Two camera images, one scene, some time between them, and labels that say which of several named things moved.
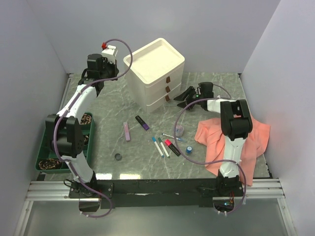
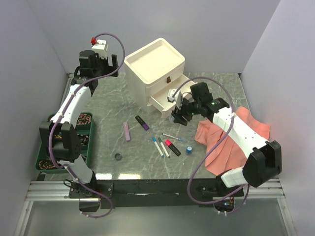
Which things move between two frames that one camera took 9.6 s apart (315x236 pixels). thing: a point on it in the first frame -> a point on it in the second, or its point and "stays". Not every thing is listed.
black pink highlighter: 168,142 stays
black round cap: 118,157 stays
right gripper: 189,91 -> 179,109
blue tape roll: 189,149 stays
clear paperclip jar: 179,131 -> 171,119
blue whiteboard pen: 172,137 stays
